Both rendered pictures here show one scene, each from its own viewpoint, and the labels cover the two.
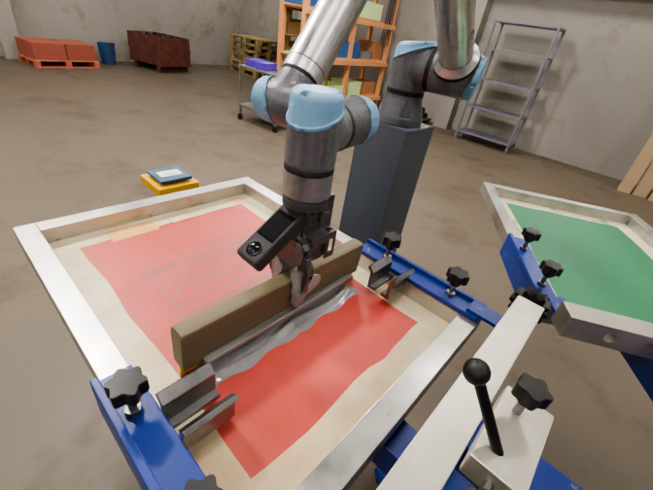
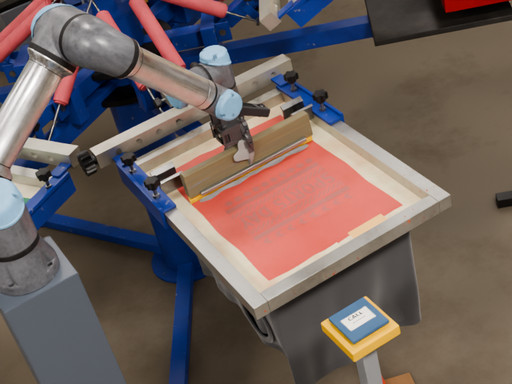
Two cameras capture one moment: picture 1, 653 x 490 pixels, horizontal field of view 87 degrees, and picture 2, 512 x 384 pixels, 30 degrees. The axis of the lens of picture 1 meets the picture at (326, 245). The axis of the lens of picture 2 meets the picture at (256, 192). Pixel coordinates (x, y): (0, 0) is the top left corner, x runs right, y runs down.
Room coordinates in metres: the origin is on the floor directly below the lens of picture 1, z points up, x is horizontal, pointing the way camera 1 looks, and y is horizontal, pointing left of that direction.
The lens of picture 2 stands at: (2.37, 1.17, 2.52)
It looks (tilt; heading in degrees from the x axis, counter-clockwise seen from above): 37 degrees down; 211
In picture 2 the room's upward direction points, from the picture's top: 15 degrees counter-clockwise
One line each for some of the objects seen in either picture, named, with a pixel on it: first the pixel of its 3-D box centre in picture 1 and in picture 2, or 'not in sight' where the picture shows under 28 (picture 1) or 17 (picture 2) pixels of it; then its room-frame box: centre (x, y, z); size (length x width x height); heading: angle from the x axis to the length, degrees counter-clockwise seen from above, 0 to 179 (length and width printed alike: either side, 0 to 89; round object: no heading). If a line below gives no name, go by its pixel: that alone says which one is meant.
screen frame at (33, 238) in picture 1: (244, 278); (273, 184); (0.54, 0.15, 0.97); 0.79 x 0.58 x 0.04; 52
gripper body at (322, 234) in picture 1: (304, 227); (228, 120); (0.49, 0.04, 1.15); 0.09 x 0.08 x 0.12; 142
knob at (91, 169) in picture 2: (528, 307); (91, 161); (0.55, -0.42, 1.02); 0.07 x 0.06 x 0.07; 52
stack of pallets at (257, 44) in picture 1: (256, 56); not in sight; (10.33, 2.76, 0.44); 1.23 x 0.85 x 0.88; 53
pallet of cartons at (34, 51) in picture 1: (58, 52); not in sight; (7.22, 5.86, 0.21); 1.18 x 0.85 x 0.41; 143
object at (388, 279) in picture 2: not in sight; (347, 302); (0.72, 0.38, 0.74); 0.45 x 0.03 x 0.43; 142
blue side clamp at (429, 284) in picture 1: (412, 284); (147, 191); (0.61, -0.21, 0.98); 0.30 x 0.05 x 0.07; 52
